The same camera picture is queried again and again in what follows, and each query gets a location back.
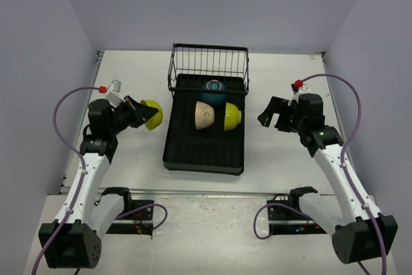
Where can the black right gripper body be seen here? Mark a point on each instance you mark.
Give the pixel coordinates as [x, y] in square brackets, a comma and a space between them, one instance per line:
[289, 120]

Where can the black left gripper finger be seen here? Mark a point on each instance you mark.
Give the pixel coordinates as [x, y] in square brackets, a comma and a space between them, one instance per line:
[151, 120]
[139, 108]

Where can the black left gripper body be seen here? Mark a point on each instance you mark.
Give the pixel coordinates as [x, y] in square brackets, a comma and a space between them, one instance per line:
[125, 115]

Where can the lime green bowl front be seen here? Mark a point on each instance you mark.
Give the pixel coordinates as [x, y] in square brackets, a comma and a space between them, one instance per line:
[156, 105]

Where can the lime green bowl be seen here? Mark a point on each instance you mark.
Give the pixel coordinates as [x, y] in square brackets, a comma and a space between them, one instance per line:
[233, 117]
[156, 105]

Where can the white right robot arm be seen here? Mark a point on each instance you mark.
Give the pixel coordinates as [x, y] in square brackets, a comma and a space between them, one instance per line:
[358, 228]

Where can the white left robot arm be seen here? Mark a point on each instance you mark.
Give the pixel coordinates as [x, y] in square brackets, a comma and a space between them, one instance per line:
[73, 240]

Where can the lime green bowl rear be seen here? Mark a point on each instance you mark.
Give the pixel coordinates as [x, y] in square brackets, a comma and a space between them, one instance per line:
[233, 117]

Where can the blue ceramic bowl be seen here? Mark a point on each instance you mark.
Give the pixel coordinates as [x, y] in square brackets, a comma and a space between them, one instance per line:
[215, 95]

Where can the beige bird painted bowl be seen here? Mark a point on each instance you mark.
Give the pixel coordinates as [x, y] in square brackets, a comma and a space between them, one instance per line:
[203, 115]

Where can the black drip tray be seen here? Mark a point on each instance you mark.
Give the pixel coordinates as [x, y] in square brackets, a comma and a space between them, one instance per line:
[210, 148]

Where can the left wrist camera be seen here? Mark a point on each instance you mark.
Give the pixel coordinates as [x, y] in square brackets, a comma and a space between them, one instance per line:
[112, 92]

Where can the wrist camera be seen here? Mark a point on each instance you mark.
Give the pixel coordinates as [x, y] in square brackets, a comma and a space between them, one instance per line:
[299, 87]
[112, 92]

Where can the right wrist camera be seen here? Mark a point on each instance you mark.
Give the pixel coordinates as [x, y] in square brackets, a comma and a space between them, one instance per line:
[299, 87]

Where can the black wire dish rack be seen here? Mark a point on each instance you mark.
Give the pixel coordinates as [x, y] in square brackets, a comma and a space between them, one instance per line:
[191, 66]

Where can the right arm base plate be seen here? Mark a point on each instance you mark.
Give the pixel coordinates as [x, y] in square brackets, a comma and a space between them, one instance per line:
[283, 221]

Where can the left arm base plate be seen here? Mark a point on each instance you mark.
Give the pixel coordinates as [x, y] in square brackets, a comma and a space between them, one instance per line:
[138, 223]

